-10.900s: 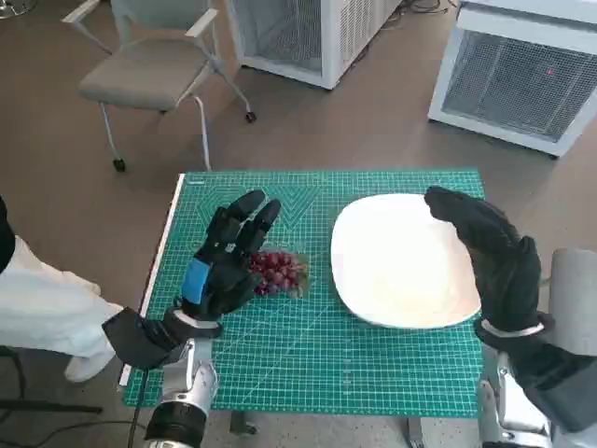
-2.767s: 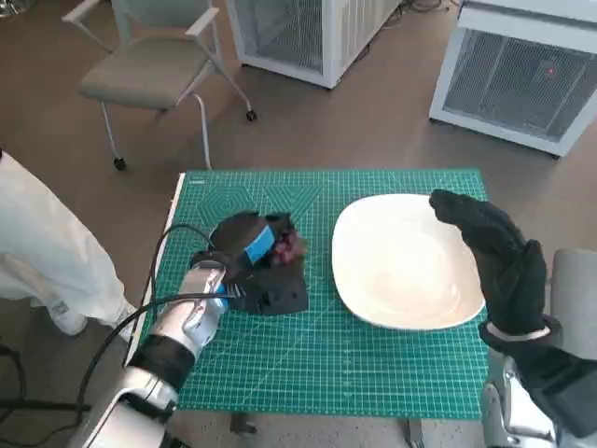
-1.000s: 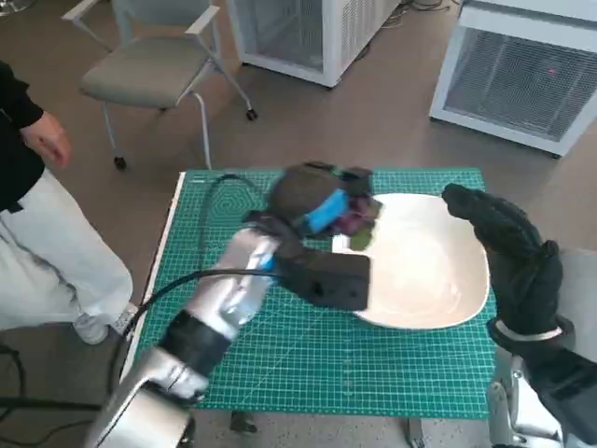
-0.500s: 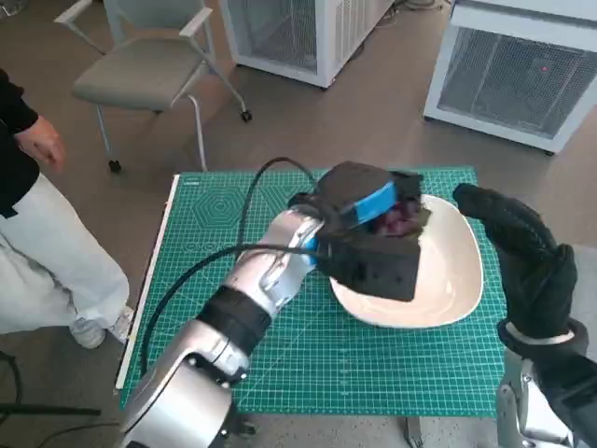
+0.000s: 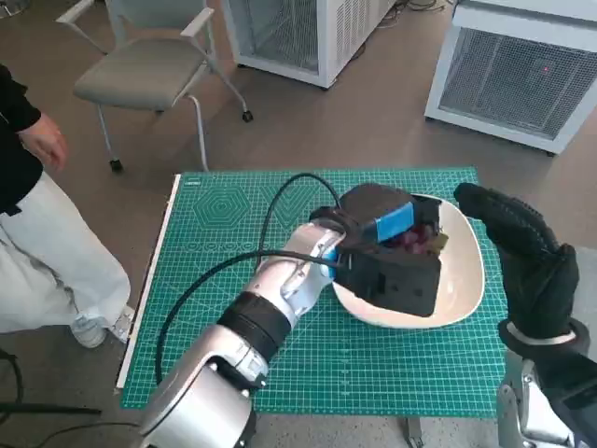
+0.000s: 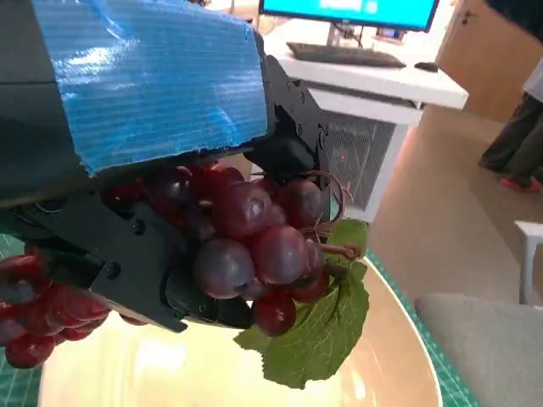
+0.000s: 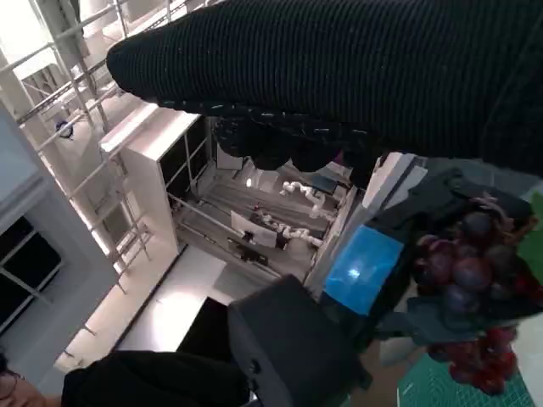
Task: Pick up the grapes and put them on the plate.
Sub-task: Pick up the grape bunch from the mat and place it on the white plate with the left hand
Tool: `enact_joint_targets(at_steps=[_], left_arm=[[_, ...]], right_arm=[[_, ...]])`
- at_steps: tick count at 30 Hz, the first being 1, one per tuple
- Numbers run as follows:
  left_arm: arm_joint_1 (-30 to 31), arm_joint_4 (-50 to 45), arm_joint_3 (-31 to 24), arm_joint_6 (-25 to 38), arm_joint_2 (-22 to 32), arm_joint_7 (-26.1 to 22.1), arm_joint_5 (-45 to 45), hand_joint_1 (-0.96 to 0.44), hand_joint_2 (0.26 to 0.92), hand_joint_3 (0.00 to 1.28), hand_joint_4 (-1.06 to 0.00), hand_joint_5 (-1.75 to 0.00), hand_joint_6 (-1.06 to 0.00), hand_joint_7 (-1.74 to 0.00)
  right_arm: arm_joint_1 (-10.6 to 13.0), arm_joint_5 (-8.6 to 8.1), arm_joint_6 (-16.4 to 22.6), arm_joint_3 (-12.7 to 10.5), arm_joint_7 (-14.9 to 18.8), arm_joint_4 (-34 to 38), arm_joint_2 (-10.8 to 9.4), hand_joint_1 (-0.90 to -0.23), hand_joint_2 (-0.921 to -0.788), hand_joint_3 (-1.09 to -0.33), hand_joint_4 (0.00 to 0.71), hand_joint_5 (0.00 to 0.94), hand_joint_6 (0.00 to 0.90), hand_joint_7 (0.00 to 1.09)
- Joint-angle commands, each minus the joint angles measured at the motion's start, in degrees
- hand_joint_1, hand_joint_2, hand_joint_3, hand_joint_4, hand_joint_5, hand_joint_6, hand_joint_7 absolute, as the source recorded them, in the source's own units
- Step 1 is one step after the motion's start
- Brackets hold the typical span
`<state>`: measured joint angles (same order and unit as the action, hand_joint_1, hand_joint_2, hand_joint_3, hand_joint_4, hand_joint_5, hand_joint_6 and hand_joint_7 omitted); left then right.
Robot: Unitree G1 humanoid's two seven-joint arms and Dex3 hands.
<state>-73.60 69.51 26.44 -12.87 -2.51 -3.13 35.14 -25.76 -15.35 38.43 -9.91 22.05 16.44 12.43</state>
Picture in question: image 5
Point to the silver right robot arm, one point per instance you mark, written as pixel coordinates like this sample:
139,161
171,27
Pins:
527,410

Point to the red toy grape bunch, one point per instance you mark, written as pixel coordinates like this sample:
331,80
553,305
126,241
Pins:
410,240

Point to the grey cylinder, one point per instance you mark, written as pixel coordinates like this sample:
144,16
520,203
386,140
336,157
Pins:
587,284

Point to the green cutting mat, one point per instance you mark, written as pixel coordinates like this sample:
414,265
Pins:
354,373

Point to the person's hand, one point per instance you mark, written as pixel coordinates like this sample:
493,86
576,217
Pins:
46,140

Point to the grey chair with white frame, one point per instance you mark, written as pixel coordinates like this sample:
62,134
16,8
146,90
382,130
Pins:
140,70

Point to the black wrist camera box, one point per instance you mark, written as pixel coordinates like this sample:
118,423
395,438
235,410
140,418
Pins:
573,396
396,284

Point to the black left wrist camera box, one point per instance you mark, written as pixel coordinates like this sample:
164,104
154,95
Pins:
396,284

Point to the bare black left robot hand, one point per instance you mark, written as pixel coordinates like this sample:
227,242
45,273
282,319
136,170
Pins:
373,200

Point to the white plate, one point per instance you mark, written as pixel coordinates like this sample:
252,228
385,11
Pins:
459,280

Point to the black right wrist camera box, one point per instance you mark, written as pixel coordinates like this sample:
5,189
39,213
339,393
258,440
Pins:
573,396

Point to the white mesh cabinet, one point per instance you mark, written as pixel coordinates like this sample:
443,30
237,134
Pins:
503,84
284,32

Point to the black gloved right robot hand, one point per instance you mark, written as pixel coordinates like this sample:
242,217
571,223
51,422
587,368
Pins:
531,270

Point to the dark table bracket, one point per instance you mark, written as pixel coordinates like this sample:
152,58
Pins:
415,434

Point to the black floor stand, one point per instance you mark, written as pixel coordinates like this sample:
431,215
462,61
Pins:
46,410

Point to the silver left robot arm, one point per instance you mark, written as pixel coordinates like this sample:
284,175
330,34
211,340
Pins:
233,354

